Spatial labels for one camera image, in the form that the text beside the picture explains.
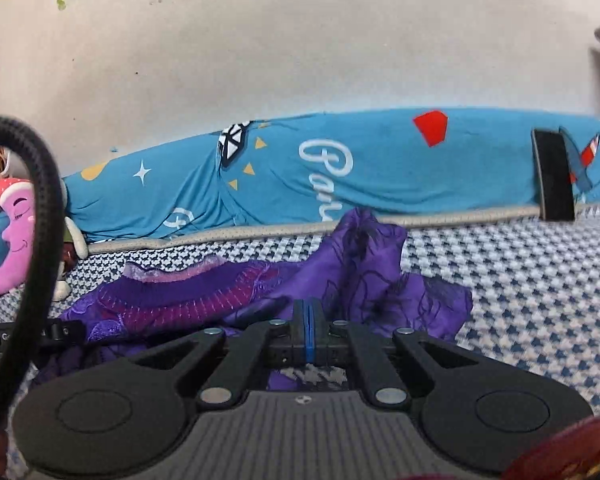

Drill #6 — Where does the black braided cable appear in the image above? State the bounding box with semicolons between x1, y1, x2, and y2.
0;115;66;449

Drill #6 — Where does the pink moon plush toy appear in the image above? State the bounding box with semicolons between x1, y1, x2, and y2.
0;178;35;295

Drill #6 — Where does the beige bunny plush toy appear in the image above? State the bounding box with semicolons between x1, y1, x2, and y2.
53;180;88;302

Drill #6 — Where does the blue cartoon print bedsheet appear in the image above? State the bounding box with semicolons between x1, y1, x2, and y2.
65;108;600;242

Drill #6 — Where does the blue white houndstooth mat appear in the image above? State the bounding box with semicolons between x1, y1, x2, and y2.
7;207;600;479

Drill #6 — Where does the purple patterned garment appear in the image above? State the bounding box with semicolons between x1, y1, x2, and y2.
32;209;472;386

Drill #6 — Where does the black smartphone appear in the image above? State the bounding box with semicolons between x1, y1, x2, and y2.
531;129;576;222

